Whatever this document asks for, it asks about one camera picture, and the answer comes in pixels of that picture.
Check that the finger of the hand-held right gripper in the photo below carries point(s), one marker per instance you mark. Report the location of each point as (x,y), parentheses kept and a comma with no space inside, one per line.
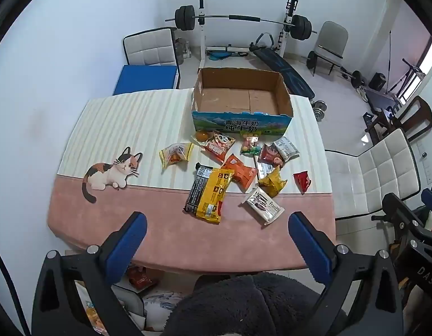
(431,199)
(398,205)

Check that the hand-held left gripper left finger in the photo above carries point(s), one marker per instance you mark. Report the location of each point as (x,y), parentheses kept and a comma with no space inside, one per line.
(126,239)

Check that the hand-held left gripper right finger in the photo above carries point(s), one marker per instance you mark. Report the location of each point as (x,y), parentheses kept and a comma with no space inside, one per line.
(308,241)

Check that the brown snack packet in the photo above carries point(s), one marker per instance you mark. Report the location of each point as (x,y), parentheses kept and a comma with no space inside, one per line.
(268,154)

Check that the printed cardboard box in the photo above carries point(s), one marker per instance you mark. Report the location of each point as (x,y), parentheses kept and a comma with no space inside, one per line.
(237,101)

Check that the red packet under table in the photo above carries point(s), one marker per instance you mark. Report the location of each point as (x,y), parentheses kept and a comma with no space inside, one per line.
(140,280)

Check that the white padded chair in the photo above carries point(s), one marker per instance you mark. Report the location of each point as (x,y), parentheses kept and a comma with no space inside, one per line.
(377,168)
(149,47)

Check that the white brown wafer packet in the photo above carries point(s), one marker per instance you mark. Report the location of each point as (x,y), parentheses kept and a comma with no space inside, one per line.
(263,204)

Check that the red triangular snack packet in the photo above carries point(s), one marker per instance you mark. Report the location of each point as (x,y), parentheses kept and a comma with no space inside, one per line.
(302,180)

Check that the small yellow snack packet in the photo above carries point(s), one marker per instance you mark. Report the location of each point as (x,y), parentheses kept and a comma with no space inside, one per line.
(272,182)

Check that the white printed bag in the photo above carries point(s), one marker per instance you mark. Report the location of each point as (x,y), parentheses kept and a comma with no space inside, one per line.
(156,306)

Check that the clear plastic packet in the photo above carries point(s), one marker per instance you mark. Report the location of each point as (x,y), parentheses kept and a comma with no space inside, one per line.
(263,170)

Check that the dark wooden chair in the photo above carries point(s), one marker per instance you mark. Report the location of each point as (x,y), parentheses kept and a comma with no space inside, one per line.
(420,112)

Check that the black snack packet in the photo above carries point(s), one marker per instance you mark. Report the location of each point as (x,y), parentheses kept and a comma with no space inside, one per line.
(198,186)

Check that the person's dark fleece clothing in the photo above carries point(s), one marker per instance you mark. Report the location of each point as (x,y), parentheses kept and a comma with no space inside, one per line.
(244,304)

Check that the yellow bread packet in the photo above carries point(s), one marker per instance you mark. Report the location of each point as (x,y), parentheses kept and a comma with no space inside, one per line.
(174,155)

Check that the white grey snack packet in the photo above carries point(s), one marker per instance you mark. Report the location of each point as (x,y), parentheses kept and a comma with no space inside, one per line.
(287,147)

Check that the large yellow snack packet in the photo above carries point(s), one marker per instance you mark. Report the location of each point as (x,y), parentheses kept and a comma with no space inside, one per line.
(214,196)

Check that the orange snack packet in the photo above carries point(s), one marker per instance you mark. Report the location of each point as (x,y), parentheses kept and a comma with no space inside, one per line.
(238,171)

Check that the cat print tablecloth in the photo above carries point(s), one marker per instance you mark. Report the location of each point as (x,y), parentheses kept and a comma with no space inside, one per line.
(132,129)

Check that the colourful candy packet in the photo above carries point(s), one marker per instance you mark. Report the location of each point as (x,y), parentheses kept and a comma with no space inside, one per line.
(251,146)

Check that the chrome dumbbell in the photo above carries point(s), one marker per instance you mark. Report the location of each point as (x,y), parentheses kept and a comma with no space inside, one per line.
(320,110)

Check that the black exercise machine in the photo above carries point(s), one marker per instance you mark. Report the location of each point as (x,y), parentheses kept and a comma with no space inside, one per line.
(408,77)

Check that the black speaker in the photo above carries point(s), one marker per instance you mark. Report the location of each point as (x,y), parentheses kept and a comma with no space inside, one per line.
(378,81)

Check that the red panda snack packet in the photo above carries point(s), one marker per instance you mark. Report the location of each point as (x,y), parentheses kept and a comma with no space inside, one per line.
(219,144)

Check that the blue cushion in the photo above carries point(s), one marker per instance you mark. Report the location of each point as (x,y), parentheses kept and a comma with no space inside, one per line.
(146,78)

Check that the black weight bench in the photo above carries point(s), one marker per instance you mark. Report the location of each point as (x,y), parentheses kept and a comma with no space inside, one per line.
(289,73)

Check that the short black barbell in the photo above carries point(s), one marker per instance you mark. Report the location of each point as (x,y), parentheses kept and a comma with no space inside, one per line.
(311,59)

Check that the grey chair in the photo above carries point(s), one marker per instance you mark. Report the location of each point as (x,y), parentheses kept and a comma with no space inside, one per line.
(329,40)

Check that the clear plastic jug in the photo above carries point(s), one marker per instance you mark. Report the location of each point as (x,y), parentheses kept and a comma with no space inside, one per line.
(182,49)

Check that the white barbell rack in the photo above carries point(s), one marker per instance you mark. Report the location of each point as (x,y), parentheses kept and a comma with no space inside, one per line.
(202,42)

